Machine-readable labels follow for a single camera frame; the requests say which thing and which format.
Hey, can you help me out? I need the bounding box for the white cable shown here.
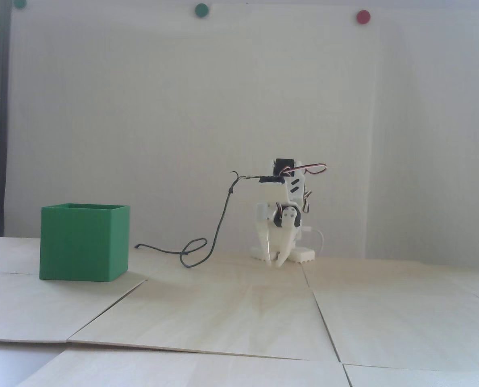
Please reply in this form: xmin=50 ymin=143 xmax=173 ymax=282
xmin=303 ymin=227 xmax=326 ymax=257

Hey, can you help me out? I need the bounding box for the wrist camera on white mount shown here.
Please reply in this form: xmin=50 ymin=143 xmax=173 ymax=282
xmin=257 ymin=174 xmax=289 ymax=203

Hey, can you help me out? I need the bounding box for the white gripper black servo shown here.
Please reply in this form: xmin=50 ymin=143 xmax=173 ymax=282
xmin=256 ymin=201 xmax=305 ymax=268

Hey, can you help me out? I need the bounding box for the green box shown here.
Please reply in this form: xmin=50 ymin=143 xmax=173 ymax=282
xmin=39 ymin=203 xmax=131 ymax=282

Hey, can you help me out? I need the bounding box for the black camera cable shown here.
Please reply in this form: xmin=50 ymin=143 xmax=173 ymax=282
xmin=135 ymin=171 xmax=265 ymax=268

